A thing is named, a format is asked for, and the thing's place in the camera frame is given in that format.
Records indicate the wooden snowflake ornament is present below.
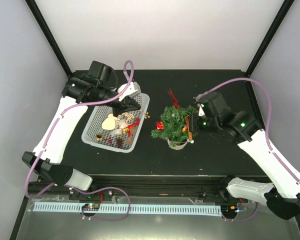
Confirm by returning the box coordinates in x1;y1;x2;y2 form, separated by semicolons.
144;112;150;119

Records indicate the brown ribbon bow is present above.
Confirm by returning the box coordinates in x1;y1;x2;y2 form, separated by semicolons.
182;116;194;143

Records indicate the white bead light string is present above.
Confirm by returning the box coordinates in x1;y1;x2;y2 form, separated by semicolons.
159;109;196;146

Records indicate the small green christmas tree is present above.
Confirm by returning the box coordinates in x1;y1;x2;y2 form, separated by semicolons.
151;105;197;143

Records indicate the white perforated plastic basket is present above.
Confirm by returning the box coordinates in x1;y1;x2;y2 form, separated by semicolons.
81;93;150;153

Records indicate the red gift box ornament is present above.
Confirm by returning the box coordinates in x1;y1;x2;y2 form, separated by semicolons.
156;121;164;131

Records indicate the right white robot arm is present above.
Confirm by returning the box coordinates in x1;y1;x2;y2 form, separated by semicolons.
189;91;300;220

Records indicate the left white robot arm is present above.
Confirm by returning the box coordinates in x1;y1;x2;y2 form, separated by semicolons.
22;60;141;200

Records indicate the gold merry christmas sign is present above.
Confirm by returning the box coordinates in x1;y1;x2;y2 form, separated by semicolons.
117;112;135;126

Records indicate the white tree pot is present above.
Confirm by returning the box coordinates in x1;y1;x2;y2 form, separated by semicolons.
167;139;188;150

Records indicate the white mesh bow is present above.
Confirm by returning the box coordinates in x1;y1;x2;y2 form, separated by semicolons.
110;120;128;137

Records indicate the cream heart ornament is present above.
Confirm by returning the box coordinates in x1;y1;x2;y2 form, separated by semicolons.
101;117;116;131

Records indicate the burlap bow ornament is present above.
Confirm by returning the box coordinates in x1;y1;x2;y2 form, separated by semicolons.
126;126;138;145

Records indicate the brown pine cone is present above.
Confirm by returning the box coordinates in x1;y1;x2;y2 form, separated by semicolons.
115;138;125;149

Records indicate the red berry sprig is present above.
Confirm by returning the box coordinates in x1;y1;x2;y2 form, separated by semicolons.
103;136;113;145

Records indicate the gold bell ornament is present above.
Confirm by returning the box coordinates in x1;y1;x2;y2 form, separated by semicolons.
95;134;104;141

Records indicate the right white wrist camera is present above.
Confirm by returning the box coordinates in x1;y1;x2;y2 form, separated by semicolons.
194;94;205;117

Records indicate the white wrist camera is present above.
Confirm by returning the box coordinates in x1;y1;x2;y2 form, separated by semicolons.
118;81;141;102
194;94;205;117

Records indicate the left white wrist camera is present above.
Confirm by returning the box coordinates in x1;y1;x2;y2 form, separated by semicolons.
118;81;141;102

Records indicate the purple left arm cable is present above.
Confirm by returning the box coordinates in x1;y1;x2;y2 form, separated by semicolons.
24;59;135;221

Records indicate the white slotted cable duct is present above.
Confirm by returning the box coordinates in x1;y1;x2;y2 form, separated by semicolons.
32;202;222;217

